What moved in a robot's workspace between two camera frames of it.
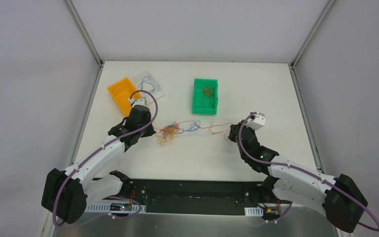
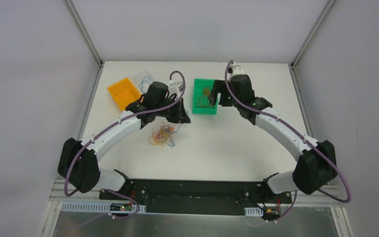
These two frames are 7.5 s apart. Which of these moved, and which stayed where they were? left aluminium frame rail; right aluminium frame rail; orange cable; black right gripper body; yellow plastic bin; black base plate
Moved: black right gripper body
Stayed: right aluminium frame rail; orange cable; left aluminium frame rail; yellow plastic bin; black base plate
